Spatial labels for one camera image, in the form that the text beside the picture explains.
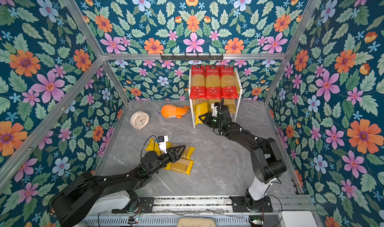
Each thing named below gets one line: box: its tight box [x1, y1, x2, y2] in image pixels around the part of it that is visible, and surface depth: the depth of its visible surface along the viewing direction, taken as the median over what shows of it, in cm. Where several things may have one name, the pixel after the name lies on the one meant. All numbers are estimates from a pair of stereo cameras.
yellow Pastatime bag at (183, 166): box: [162, 159, 195, 176], surface depth 86 cm
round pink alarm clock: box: [130, 110, 150, 130], surface depth 101 cm
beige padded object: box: [177, 217, 217, 227], surface depth 67 cm
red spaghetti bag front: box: [189, 65, 206, 100], surface depth 82 cm
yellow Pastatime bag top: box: [195, 102, 209, 126], surface depth 92 cm
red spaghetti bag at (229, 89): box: [220, 65, 239, 100], surface depth 81 cm
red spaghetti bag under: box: [205, 65, 222, 100], surface depth 82 cm
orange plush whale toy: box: [155, 104, 191, 119], surface depth 107 cm
